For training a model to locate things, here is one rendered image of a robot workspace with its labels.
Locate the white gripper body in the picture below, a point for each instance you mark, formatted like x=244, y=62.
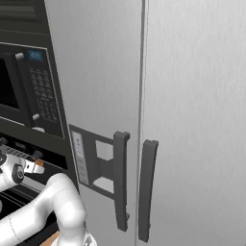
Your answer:
x=31, y=167

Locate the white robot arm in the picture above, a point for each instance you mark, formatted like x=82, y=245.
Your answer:
x=61, y=205

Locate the brown potato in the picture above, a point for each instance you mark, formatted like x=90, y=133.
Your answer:
x=39, y=162

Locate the black oven knob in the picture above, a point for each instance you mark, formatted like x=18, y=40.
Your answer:
x=37, y=154

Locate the black microwave oven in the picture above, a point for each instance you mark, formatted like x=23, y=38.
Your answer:
x=44, y=93

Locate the dark grey water dispenser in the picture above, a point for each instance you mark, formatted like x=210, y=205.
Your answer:
x=88, y=160

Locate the black microwave door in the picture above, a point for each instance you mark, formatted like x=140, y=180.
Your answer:
x=8, y=86

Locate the grey fridge door with dispenser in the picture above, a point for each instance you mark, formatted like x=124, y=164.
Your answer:
x=99, y=64

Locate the plain grey fridge door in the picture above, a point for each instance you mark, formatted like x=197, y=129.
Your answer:
x=198, y=112

